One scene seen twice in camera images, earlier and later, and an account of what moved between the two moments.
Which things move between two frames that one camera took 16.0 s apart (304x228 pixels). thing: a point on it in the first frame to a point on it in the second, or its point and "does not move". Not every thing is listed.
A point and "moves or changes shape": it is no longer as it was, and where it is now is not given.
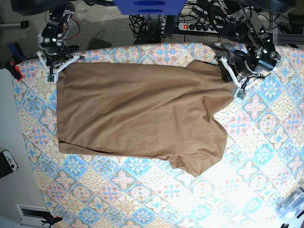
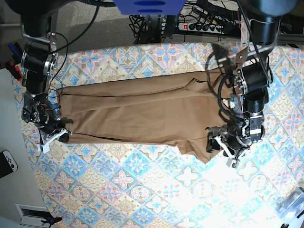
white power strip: (199, 27) does not move
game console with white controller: (7, 163) does not move
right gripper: (242, 69) to (234, 144)
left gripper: (55, 60) to (51, 129)
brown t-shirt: (162, 111) moves or changes shape
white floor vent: (31, 215) does not move
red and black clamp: (14, 70) does not move
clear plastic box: (292, 206) does not move
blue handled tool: (16, 52) does not move
